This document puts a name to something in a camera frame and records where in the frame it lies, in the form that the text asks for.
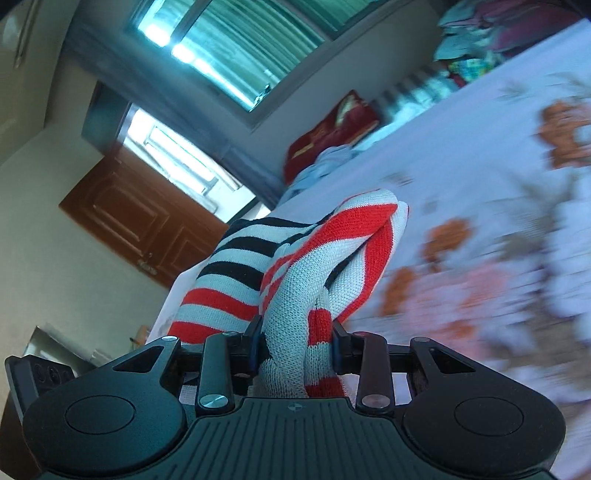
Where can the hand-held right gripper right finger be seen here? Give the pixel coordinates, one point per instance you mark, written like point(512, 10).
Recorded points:
point(336, 353)

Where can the bright small window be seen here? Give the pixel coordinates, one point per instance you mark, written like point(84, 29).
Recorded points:
point(171, 157)

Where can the brown wooden door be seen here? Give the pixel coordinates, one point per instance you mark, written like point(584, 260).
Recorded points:
point(129, 217)

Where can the white floral bed sheet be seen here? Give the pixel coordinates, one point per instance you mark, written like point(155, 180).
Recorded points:
point(475, 184)

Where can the grey metal box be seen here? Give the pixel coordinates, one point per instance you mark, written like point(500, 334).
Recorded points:
point(60, 346)

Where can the red white black striped sweater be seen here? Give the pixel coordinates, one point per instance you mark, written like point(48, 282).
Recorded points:
point(300, 281)

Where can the green glass window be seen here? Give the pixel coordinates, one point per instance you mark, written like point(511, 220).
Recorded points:
point(244, 41)

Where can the light blue cloth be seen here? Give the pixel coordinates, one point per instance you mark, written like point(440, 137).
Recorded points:
point(323, 168)

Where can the white cabinet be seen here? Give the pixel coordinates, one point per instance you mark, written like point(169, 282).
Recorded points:
point(23, 55)

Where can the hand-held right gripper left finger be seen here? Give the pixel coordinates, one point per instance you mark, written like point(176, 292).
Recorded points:
point(256, 344)

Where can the grey striped blanket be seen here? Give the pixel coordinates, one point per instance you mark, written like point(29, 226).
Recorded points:
point(415, 94)

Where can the red pillow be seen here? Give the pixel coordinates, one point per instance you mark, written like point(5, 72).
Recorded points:
point(328, 129)

